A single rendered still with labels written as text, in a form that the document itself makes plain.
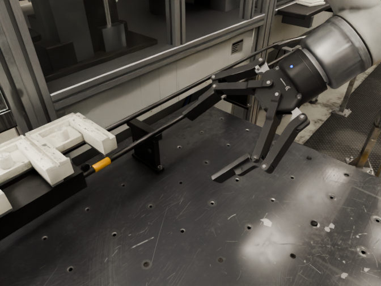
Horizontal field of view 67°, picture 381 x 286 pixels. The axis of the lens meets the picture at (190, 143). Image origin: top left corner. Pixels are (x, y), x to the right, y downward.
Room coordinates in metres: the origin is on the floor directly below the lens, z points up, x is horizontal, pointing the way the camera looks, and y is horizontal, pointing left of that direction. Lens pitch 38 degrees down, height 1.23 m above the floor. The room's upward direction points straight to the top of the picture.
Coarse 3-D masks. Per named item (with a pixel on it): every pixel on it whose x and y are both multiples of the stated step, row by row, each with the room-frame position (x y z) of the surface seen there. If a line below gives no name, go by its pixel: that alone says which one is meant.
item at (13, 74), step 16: (0, 32) 0.57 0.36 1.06; (0, 48) 0.56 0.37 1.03; (0, 64) 0.55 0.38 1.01; (0, 80) 0.54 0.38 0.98; (16, 80) 0.56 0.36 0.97; (16, 96) 0.56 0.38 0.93; (16, 112) 0.54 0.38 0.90; (32, 112) 0.57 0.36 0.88; (16, 128) 0.56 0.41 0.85; (32, 128) 0.56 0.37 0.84
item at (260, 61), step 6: (258, 60) 0.45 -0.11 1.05; (264, 60) 0.45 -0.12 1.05; (240, 66) 0.46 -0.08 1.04; (246, 66) 0.46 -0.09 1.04; (252, 66) 0.45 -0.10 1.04; (222, 72) 0.47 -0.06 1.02; (228, 72) 0.47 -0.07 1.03; (234, 72) 0.46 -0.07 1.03; (240, 72) 0.45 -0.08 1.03; (246, 72) 0.45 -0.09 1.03; (252, 72) 0.45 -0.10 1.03; (210, 78) 0.48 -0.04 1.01; (216, 78) 0.47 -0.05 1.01; (222, 78) 0.47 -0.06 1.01; (228, 78) 0.47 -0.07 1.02; (234, 78) 0.47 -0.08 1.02; (240, 78) 0.47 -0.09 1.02; (246, 78) 0.47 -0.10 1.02
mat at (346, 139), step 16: (368, 80) 2.57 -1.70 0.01; (352, 96) 2.24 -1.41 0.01; (368, 96) 2.24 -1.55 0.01; (352, 112) 1.98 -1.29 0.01; (368, 112) 1.98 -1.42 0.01; (320, 128) 1.76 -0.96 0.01; (336, 128) 1.76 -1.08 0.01; (352, 128) 1.76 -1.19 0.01; (368, 128) 1.76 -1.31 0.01; (304, 144) 1.57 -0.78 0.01; (320, 144) 1.57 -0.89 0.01; (336, 144) 1.57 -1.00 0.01; (352, 144) 1.57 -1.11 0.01
